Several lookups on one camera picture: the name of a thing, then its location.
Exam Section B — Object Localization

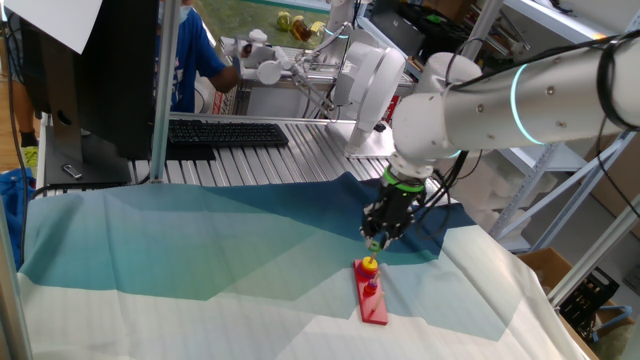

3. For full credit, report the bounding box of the green flange adapter ring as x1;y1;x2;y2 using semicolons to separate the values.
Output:
383;166;426;194

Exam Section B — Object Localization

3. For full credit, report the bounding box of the person bare forearm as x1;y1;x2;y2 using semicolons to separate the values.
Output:
209;64;242;94

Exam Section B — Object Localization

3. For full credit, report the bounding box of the black plastic toolbox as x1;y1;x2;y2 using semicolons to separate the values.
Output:
399;2;481;59

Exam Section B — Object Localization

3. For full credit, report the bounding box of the white metal shelf rack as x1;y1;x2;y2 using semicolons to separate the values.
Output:
487;0;640;254

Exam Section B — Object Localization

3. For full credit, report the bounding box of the red Hanoi base with pegs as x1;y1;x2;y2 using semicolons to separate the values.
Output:
352;258;390;327

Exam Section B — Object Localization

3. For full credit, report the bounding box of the person in blue shirt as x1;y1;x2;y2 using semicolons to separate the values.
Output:
157;0;226;114

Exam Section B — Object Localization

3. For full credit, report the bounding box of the amber bottle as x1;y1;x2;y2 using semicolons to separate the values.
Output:
290;14;314;43

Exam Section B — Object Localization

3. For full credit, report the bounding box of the black computer monitor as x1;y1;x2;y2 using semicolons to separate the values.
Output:
19;0;160;190

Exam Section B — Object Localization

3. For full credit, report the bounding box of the white teleoperation device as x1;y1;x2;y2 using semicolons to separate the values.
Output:
219;28;341;114

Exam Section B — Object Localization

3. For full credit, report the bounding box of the black keyboard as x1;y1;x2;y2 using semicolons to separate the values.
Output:
167;118;290;149

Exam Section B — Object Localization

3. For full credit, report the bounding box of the aluminium frame bar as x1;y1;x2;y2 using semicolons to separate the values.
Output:
460;0;506;56
0;194;34;360
547;194;640;308
148;0;182;184

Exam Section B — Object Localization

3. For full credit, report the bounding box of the red white box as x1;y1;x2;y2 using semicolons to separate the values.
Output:
212;89;236;116

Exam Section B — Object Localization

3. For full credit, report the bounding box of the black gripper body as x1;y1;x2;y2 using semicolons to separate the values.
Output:
359;185;421;241

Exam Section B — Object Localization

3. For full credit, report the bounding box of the white paper sheet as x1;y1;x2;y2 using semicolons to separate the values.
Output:
2;0;104;55

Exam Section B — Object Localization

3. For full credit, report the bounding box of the black flat case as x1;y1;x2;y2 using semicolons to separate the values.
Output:
369;10;426;57

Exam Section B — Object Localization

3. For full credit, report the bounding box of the blue green white tablecloth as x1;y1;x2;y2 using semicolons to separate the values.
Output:
17;171;594;360

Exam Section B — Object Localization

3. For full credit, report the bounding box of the open cardboard box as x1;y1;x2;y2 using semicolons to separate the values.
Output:
517;247;640;360

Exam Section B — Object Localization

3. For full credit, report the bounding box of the black plastic crate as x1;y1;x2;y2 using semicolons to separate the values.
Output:
558;267;621;342

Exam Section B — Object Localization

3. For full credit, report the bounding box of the black mouse pad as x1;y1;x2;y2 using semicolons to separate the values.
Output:
164;143;217;162

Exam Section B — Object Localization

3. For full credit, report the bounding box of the standing person bare leg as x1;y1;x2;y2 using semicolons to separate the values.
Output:
7;79;40;169

